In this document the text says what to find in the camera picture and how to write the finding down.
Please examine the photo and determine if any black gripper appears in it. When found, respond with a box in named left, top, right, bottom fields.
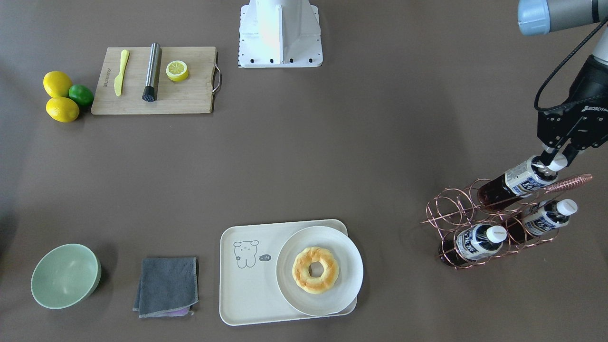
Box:
left=538, top=56, right=608, bottom=167

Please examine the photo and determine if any tea bottle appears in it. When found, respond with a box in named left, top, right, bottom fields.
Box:
left=503, top=199, right=578, bottom=243
left=439, top=224, right=508, bottom=267
left=477, top=153, right=568, bottom=212

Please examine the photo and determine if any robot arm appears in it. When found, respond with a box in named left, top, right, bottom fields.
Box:
left=518, top=0, right=608, bottom=165

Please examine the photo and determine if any tea bottle front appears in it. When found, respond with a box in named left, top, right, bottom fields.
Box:
left=503, top=199, right=578, bottom=243
left=439, top=224, right=508, bottom=267

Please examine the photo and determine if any cream tray with bear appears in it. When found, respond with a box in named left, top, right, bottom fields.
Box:
left=219, top=219, right=363, bottom=325

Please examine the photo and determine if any white round plate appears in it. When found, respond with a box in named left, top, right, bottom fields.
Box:
left=276, top=225, right=363, bottom=316

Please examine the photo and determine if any glazed donut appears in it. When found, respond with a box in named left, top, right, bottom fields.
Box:
left=292, top=246, right=340, bottom=295

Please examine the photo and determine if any bamboo cutting board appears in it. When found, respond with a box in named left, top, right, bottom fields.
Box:
left=91, top=46, right=221, bottom=115

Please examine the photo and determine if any half lemon slice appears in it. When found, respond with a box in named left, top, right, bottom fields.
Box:
left=165, top=60, right=189, bottom=82

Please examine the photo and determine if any steel muddler black tip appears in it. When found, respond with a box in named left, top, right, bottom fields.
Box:
left=142, top=42, right=162, bottom=102

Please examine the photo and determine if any grey folded cloth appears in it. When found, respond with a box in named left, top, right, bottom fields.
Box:
left=133, top=256, right=199, bottom=318

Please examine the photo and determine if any yellow plastic knife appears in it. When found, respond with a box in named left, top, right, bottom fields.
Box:
left=114, top=49, right=130, bottom=97

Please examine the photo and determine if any green lime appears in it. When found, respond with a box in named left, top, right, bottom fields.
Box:
left=68, top=84, right=94, bottom=107

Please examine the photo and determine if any lower yellow lemon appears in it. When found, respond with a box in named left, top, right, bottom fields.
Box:
left=46, top=97, right=80, bottom=123

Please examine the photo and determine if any yellow lemon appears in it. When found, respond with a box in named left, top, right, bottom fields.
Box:
left=43, top=71, right=73, bottom=98
left=46, top=97, right=80, bottom=123

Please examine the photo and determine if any mint green bowl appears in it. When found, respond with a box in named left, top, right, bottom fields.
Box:
left=30, top=243, right=102, bottom=310

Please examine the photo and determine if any upper yellow lemon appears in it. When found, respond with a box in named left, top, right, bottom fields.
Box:
left=43, top=71, right=73, bottom=98

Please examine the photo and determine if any copper wire bottle rack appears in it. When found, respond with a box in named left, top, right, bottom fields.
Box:
left=426, top=174, right=592, bottom=269

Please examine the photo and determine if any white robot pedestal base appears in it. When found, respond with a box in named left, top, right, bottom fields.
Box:
left=237, top=0, right=323, bottom=68

